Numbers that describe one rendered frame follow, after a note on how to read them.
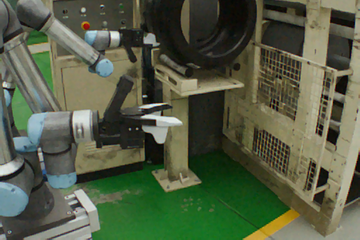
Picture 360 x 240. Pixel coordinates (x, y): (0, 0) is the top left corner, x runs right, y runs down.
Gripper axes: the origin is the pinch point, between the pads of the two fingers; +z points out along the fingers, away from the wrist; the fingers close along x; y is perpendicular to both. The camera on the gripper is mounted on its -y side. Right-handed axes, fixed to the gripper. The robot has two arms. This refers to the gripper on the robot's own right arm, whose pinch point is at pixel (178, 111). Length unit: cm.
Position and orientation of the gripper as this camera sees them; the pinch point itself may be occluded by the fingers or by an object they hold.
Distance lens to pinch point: 81.9
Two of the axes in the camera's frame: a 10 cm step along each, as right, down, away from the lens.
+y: 0.2, 9.7, 2.5
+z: 9.9, -0.6, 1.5
